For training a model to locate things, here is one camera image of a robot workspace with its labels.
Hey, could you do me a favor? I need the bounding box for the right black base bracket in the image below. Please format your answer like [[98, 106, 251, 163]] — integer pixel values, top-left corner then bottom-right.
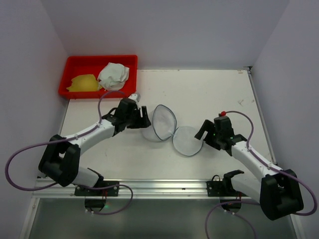
[[206, 169, 248, 214]]

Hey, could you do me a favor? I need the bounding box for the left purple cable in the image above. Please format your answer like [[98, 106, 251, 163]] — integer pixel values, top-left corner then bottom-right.
[[4, 90, 134, 216]]

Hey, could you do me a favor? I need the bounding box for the white mesh laundry bag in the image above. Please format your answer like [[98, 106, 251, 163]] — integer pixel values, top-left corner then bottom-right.
[[142, 105, 203, 157]]

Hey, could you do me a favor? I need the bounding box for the purple cable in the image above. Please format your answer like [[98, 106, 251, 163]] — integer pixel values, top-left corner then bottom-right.
[[205, 110, 318, 239], [4, 90, 134, 216]]

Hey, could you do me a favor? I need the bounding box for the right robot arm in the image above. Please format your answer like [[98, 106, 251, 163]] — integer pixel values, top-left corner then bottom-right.
[[195, 116, 304, 221]]

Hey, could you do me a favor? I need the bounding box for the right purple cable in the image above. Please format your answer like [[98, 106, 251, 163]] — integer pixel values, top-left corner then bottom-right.
[[205, 110, 318, 239]]

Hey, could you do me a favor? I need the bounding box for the aluminium table edge profile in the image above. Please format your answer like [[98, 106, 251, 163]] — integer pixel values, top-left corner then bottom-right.
[[243, 66, 277, 165]]

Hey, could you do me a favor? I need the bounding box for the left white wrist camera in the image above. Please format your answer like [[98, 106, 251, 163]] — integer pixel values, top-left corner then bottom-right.
[[128, 93, 141, 103]]

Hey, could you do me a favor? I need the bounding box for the red plastic tray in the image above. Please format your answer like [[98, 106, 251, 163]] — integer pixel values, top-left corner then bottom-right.
[[58, 55, 138, 100]]

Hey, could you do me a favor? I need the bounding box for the aluminium mounting rail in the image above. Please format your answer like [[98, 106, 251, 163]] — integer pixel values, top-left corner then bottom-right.
[[32, 179, 260, 199]]

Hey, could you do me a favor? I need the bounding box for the yellow bra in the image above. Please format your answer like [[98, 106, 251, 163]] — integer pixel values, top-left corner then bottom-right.
[[67, 74, 101, 92]]

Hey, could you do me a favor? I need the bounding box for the white bra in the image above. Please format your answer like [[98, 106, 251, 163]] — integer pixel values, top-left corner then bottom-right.
[[97, 63, 130, 91]]

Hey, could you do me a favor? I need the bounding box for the black base bracket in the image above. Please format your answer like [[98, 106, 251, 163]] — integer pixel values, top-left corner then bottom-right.
[[206, 169, 248, 214], [74, 181, 119, 212]]

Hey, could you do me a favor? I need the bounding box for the left black base bracket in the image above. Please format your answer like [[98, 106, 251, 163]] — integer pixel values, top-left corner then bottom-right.
[[74, 181, 119, 212]]

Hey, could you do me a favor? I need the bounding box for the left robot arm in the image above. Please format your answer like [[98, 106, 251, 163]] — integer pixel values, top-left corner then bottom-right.
[[38, 94, 151, 189]]

